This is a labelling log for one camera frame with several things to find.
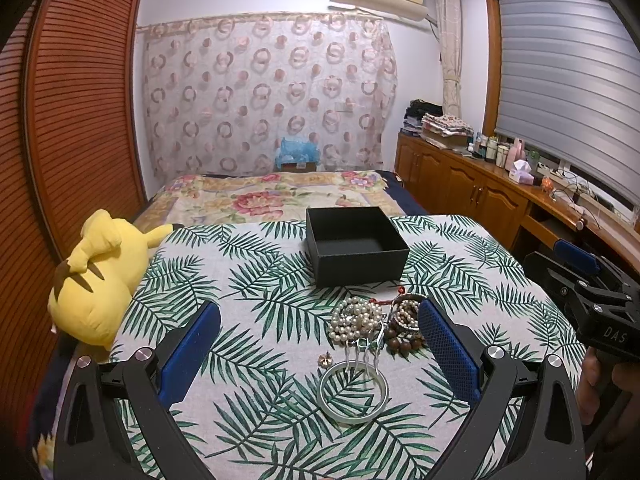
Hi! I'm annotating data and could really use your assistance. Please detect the long white pearl necklace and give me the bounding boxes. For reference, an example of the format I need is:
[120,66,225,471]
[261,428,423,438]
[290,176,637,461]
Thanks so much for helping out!
[389,292,426,334]

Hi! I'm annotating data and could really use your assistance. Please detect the red cord bead bracelet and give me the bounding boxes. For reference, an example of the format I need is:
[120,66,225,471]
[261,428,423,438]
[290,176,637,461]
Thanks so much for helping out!
[369,285,407,309]

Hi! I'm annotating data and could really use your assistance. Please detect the brown wooden bead bracelet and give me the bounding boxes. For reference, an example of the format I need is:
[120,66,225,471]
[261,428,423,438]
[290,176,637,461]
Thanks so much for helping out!
[382,320,428,358]

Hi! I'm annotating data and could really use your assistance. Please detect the silver hair comb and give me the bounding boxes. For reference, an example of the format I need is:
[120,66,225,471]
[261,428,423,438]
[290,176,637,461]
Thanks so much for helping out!
[344,338,382,378]

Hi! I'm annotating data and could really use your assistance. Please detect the white pearl bracelet cluster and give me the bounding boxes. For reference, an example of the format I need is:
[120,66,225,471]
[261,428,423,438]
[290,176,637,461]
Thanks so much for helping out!
[328,297,385,347]

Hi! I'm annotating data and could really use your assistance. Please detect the silver bangle bracelet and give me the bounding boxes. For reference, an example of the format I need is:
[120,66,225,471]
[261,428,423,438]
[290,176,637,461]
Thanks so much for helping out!
[316,360,391,426]

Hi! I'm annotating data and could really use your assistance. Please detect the black jewelry box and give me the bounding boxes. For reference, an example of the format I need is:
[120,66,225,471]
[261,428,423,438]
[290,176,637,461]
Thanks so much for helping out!
[305,207,409,287]

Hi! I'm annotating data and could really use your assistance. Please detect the person right hand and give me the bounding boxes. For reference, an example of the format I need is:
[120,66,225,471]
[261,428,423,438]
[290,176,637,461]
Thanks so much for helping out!
[577,346,640,446]

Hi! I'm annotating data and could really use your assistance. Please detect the wooden sideboard cabinet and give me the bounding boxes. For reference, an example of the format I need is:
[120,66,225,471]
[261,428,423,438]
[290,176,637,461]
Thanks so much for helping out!
[395,132,639,275]

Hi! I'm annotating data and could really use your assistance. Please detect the pink tissue box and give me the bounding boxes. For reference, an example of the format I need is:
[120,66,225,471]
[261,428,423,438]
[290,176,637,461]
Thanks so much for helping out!
[509,159,535,185]

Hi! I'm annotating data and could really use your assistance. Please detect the pink bottle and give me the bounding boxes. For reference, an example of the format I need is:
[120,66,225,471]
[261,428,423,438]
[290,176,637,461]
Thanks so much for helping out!
[504,138,525,171]

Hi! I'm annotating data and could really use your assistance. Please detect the yellow plush toy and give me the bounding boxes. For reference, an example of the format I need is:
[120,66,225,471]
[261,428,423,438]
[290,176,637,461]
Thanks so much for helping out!
[48,209,180,350]

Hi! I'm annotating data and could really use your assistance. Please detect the grey window blind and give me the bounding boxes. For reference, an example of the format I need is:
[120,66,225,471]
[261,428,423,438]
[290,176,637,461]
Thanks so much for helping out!
[496,0,639,204]

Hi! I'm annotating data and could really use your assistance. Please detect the folded cloth stack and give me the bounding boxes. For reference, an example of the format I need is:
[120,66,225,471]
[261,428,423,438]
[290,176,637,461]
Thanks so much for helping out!
[421,114,474,150]

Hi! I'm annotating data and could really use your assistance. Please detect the palm leaf tablecloth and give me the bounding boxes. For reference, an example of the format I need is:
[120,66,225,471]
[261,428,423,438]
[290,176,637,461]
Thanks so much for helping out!
[111,214,585,479]

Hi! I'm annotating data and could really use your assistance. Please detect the small gold flower brooch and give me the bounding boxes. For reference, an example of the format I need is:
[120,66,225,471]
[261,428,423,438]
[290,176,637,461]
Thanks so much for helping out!
[318,352,333,370]

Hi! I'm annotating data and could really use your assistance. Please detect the floral bed cover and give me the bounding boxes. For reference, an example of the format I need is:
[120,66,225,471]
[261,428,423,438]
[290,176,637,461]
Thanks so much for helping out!
[134,170,426,232]

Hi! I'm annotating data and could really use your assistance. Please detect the tied beige curtain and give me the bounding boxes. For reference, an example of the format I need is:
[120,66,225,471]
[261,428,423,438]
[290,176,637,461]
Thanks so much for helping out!
[434,0,462,117]

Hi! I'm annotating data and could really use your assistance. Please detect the blue plastic bag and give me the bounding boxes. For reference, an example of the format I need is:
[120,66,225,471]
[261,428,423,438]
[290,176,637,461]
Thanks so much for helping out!
[276,138,320,169]

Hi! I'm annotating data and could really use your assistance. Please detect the wooden louvered wardrobe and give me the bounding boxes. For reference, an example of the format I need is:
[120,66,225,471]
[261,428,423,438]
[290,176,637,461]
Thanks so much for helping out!
[1,0,145,445]

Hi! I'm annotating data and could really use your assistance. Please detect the circle patterned curtain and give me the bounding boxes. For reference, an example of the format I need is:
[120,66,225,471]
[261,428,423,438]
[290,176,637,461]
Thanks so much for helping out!
[141,13,397,182]

